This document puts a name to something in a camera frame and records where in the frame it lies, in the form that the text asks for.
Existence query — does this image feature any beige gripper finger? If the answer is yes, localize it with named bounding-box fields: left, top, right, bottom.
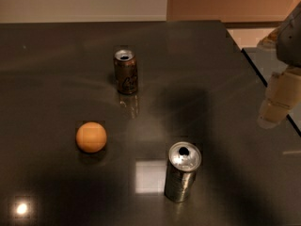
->
left=258, top=67, right=301, bottom=129
left=257, top=27, right=279, bottom=50

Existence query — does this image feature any silver redbull can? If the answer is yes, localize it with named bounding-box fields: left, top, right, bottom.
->
left=165, top=141, right=202, bottom=202

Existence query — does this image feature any brown soda can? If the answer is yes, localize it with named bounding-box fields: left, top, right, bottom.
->
left=114, top=49, right=138, bottom=95

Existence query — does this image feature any orange fruit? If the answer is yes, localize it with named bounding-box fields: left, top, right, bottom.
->
left=75, top=122, right=107, bottom=153

